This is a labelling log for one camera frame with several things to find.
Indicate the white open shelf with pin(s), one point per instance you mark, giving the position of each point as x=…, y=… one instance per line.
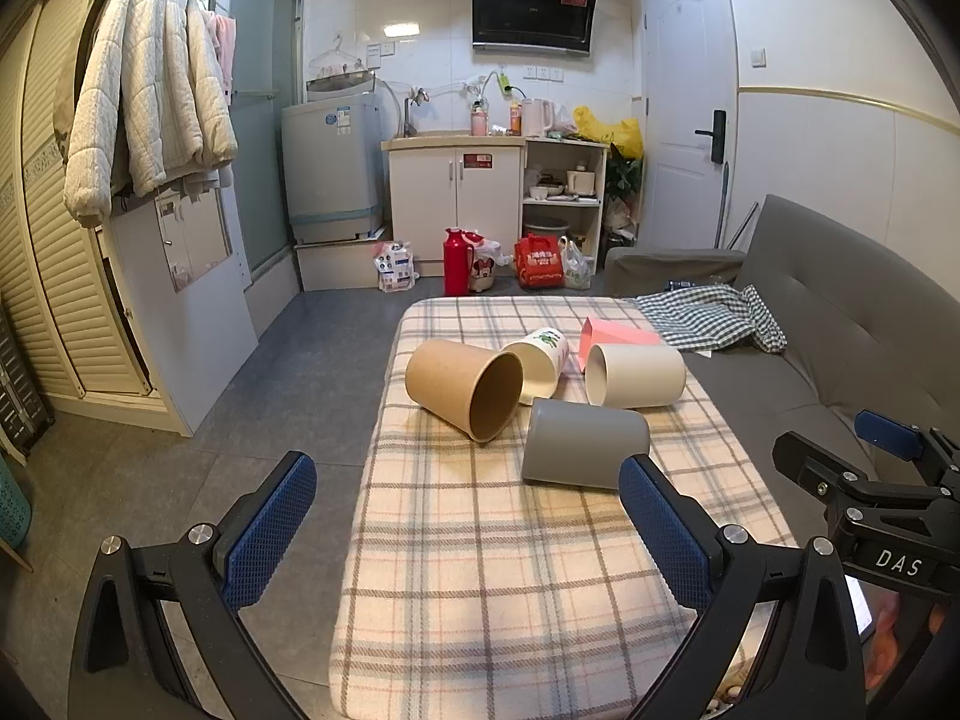
x=600, y=202

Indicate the pink hanging garment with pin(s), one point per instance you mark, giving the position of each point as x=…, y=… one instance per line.
x=223, y=45

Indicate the red gift bag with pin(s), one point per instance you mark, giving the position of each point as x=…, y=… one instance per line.
x=538, y=264

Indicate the grey basin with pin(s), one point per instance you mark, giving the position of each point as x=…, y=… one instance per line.
x=545, y=227

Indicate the green potted plant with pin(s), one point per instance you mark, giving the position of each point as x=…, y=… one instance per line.
x=624, y=178

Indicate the orange bottle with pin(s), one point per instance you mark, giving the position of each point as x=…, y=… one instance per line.
x=515, y=120

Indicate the grey sofa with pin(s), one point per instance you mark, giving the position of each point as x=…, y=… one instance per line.
x=810, y=300

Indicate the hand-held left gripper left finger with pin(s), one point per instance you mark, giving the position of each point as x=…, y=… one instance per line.
x=270, y=532

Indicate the white door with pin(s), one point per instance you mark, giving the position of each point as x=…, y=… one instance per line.
x=686, y=75

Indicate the red thermos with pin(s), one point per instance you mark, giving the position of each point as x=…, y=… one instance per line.
x=455, y=266

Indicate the grey cup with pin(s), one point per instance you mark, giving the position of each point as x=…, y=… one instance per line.
x=577, y=442

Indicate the grey washing machine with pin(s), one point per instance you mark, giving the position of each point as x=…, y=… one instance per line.
x=330, y=157

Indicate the brown paper cup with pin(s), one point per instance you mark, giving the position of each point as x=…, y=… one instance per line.
x=450, y=382

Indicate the white blue packet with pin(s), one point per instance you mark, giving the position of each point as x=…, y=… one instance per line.
x=395, y=268

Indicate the black range hood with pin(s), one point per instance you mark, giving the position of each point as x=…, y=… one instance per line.
x=532, y=11

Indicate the white printed paper cup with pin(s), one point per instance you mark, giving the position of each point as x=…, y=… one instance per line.
x=544, y=360

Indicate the pink paper bag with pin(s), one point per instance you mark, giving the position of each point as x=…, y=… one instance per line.
x=607, y=331

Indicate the green checked cloth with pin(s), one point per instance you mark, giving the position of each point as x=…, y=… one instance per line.
x=712, y=315

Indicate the white washer platform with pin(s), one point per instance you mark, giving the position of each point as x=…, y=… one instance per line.
x=337, y=262

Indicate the teal basket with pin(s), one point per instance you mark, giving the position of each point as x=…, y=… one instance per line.
x=13, y=510

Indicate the pink bottle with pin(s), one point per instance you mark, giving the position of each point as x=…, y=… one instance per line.
x=478, y=121

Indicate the black folding rack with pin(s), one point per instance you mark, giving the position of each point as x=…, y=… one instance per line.
x=22, y=390

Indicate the yellow plastic bag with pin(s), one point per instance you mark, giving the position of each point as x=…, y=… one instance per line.
x=611, y=131

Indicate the white electric kettle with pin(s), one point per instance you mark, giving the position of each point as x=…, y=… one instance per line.
x=536, y=118

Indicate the white leaning board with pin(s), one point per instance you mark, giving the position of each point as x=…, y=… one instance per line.
x=195, y=330

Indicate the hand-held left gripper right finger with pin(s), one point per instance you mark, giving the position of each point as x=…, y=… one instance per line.
x=664, y=532

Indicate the person's right hand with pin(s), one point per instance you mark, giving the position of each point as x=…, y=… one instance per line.
x=904, y=634

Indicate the plaid table blanket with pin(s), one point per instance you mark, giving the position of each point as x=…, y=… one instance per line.
x=465, y=540

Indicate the metal faucet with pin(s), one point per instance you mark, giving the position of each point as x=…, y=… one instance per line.
x=409, y=116

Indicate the louvered wardrobe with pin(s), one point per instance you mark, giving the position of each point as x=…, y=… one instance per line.
x=67, y=300

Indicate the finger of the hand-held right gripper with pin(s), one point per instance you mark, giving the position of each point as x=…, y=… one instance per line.
x=814, y=465
x=889, y=431

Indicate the glass shower door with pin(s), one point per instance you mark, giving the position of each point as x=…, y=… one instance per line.
x=259, y=135

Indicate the wall socket strip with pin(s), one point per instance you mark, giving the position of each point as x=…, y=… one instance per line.
x=544, y=73

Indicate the white quilted jacket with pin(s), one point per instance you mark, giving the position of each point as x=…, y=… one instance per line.
x=150, y=90

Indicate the cream pot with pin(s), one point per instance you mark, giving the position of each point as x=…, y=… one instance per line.
x=580, y=181

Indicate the white sink cabinet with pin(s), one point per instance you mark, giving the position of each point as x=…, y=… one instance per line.
x=450, y=202

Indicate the clear plastic bag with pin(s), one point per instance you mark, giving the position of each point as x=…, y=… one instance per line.
x=576, y=270

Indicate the cream cup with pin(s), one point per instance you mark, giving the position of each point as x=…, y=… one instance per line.
x=645, y=376

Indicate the cartoon print bag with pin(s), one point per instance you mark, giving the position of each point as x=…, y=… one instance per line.
x=484, y=270

